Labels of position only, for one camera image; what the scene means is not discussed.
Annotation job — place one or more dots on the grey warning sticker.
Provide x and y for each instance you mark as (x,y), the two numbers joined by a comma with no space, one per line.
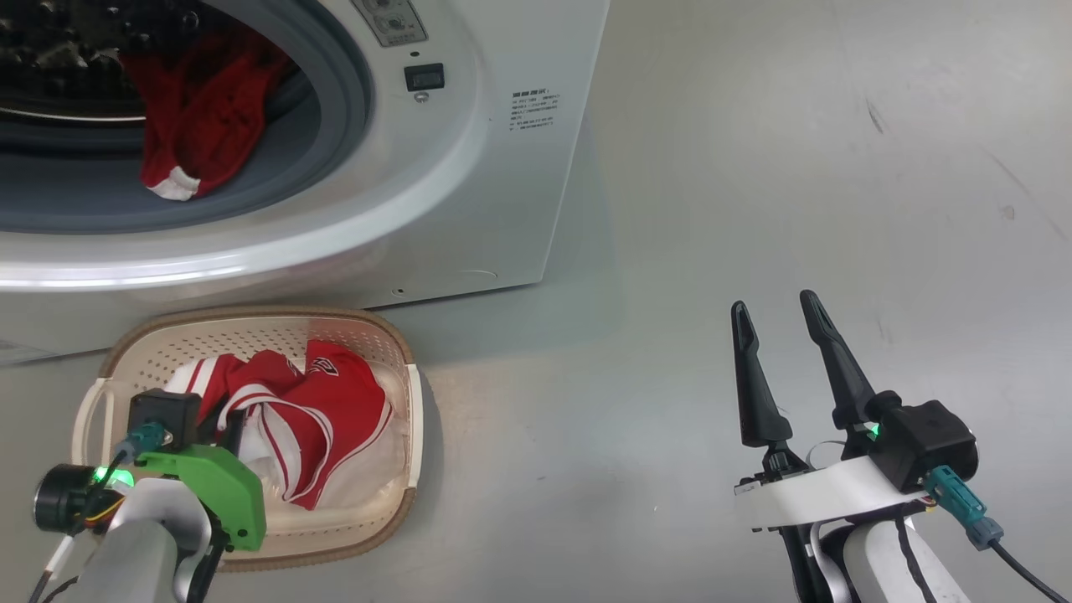
(389,21)

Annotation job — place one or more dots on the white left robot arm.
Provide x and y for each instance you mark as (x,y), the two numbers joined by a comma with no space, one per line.
(126,553)

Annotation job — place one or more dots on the red shorts with white band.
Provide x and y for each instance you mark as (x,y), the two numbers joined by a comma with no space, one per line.
(209,117)

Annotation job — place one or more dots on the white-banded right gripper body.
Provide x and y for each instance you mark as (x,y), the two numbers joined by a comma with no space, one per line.
(829,494)

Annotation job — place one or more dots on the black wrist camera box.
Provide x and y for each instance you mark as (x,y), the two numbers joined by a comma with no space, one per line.
(163,414)
(921,444)

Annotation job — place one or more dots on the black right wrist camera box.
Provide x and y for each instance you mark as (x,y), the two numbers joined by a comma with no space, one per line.
(921,444)

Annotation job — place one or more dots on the white front-load washing machine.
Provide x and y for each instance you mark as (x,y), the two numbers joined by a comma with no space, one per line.
(419,193)

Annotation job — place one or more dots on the cream perforated laundry basket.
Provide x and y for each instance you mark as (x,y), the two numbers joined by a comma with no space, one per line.
(167,347)

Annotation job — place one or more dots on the black door latch slot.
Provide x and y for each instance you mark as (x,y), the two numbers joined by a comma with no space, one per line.
(425,77)

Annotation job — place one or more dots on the perforated steel washer drum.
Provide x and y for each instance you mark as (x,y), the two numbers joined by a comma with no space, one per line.
(50,50)

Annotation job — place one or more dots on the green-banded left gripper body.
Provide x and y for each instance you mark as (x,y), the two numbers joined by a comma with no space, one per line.
(218,490)

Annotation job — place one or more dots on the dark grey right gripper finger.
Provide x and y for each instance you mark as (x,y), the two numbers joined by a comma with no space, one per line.
(842,377)
(758,402)

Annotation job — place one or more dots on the red white-striped jersey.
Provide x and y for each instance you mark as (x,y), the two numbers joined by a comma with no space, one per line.
(335,402)

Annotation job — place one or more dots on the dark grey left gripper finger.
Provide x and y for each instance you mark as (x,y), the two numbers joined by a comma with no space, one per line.
(233,431)

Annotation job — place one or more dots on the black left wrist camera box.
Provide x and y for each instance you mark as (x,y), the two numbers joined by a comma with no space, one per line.
(163,414)

